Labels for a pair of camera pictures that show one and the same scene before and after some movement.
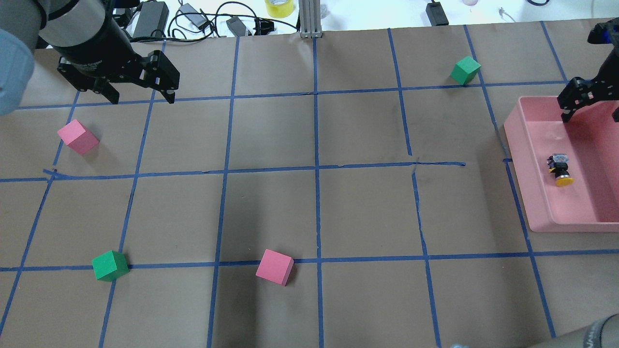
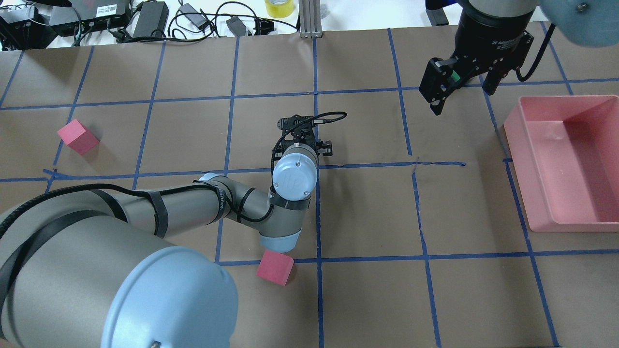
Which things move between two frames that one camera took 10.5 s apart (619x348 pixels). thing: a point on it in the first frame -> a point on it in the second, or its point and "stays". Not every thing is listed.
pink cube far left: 79,139 stays
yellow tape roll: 279,10 stays
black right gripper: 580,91 -> 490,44
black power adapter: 153,15 stays
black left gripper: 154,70 -> 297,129
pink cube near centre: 274,267 stays
